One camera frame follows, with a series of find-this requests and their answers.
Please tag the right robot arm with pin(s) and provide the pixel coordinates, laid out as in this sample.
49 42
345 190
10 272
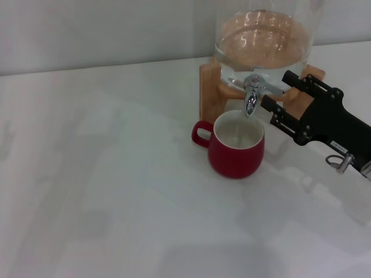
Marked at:
368 172

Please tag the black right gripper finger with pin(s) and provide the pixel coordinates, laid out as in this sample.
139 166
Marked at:
285 123
317 88

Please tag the red ceramic cup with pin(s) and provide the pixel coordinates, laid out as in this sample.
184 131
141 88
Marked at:
237 162

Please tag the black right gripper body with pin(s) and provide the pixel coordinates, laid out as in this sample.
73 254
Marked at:
333 124

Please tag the glass water dispenser jar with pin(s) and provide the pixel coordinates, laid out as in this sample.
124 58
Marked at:
261 43

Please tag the wooden dispenser stand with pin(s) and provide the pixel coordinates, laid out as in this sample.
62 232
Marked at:
208 95

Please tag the chrome faucet with lever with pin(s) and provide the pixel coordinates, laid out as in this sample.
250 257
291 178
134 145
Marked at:
251 101

